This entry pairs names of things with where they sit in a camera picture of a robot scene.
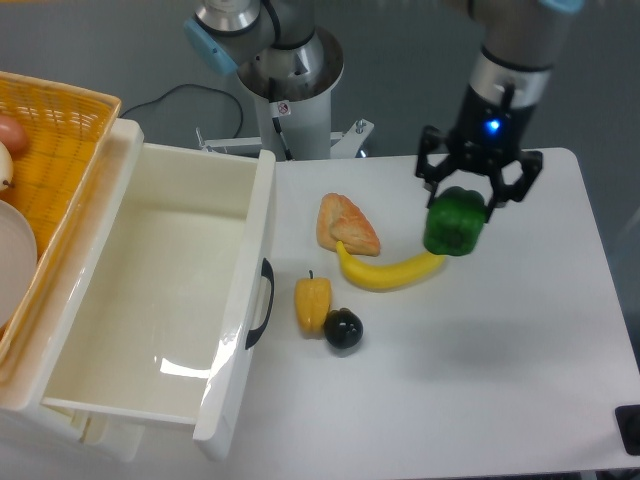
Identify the white onion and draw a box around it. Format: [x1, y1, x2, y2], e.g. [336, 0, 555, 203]
[0, 144, 14, 191]

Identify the black power cable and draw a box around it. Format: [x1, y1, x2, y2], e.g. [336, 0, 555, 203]
[121, 83, 245, 139]

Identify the croissant bread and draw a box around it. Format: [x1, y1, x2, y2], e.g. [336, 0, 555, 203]
[316, 193, 381, 257]

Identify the green bell pepper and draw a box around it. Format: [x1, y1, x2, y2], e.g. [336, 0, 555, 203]
[423, 186, 486, 256]

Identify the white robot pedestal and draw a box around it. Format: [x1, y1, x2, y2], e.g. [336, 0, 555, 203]
[237, 27, 344, 161]

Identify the red onion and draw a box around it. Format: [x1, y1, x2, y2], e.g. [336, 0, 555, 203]
[0, 115, 29, 154]

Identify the white open upper drawer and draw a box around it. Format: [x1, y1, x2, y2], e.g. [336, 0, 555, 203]
[45, 144, 276, 461]

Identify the white plate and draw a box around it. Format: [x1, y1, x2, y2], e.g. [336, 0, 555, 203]
[0, 201, 37, 327]

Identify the yellow bell pepper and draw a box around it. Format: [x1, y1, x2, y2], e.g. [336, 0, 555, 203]
[294, 270, 332, 334]

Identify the black object at table edge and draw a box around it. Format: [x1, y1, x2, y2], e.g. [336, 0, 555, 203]
[615, 404, 640, 456]

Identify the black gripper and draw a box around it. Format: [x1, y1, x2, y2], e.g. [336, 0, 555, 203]
[414, 82, 544, 224]

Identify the white drawer cabinet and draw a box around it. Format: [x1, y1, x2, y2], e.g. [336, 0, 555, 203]
[1, 119, 144, 460]

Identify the dark black bell pepper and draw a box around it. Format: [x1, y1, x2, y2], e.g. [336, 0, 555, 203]
[323, 308, 364, 350]

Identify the yellow woven basket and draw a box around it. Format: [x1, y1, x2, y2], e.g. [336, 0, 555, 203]
[1, 72, 121, 358]

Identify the white metal base frame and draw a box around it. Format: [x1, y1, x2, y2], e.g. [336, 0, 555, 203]
[196, 119, 375, 160]

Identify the yellow banana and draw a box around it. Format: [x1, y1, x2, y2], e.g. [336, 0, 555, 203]
[336, 241, 445, 291]

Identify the black drawer handle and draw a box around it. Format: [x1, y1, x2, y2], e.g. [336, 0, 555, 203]
[245, 258, 275, 350]

